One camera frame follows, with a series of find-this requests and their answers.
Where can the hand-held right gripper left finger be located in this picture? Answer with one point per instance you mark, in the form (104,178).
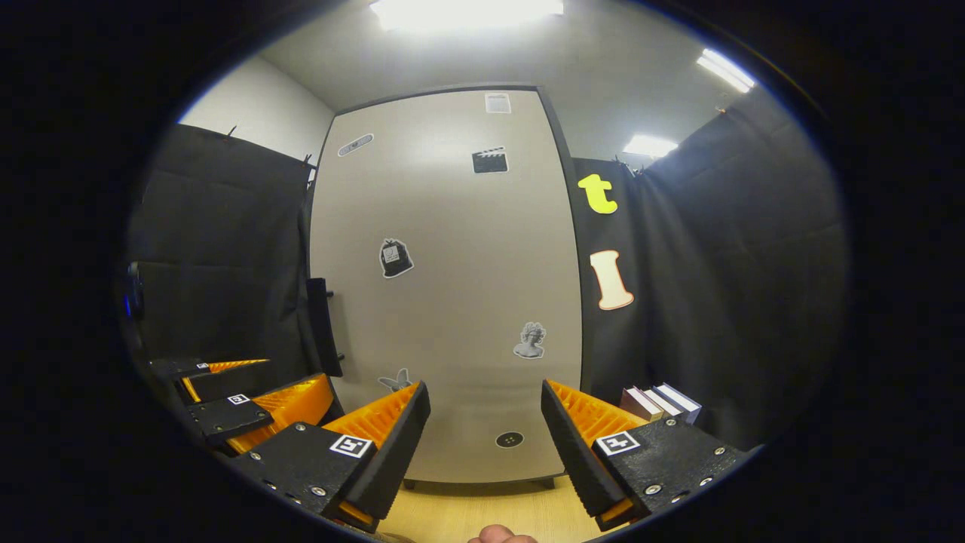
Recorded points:
(396,452)

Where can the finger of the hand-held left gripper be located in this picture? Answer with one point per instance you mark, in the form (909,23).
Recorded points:
(234,381)
(222,418)

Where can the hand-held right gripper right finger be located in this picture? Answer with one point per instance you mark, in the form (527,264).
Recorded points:
(573,452)

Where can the white cabinet door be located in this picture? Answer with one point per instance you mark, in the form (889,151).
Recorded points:
(452,302)

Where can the grey cabinet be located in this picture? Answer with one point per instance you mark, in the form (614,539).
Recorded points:
(571,196)

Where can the black backdrop cloth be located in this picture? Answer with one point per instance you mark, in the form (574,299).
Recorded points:
(754,302)

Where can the ceiling light panel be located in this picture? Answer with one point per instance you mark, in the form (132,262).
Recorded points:
(467,13)
(650,145)
(725,70)

